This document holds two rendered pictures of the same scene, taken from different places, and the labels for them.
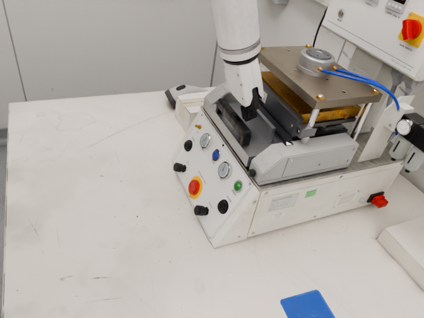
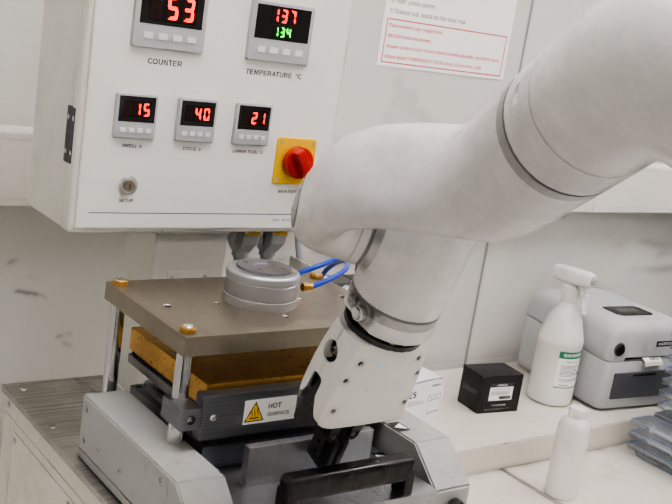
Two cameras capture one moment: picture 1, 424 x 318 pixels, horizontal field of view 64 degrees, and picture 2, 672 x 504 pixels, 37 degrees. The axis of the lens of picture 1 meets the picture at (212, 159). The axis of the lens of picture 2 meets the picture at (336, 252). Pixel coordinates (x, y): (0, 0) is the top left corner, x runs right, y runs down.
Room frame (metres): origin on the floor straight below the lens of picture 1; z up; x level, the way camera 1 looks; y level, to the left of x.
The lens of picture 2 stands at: (0.87, 0.84, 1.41)
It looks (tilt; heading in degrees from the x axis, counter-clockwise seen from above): 13 degrees down; 261
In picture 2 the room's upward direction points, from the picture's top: 9 degrees clockwise
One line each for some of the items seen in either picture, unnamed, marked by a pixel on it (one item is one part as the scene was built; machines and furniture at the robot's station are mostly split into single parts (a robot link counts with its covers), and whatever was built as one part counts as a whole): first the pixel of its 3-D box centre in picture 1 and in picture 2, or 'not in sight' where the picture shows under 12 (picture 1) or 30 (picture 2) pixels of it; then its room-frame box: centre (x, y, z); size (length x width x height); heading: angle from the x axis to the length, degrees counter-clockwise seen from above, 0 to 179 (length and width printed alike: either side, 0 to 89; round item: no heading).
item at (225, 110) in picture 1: (232, 120); (348, 484); (0.69, -0.03, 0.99); 0.15 x 0.02 x 0.04; 29
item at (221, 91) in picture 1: (248, 96); (154, 473); (0.87, -0.07, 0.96); 0.25 x 0.05 x 0.07; 119
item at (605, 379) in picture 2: not in sight; (600, 345); (0.06, -0.94, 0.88); 0.25 x 0.20 x 0.17; 113
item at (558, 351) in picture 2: not in sight; (563, 335); (0.18, -0.85, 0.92); 0.09 x 0.08 x 0.25; 126
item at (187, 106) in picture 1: (206, 111); not in sight; (1.03, 0.05, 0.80); 0.19 x 0.13 x 0.09; 119
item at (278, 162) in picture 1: (301, 158); (383, 440); (0.62, -0.20, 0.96); 0.26 x 0.05 x 0.07; 119
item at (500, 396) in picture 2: not in sight; (490, 387); (0.31, -0.78, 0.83); 0.09 x 0.06 x 0.07; 22
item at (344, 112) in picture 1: (309, 87); (261, 339); (0.77, -0.20, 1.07); 0.22 x 0.17 x 0.10; 29
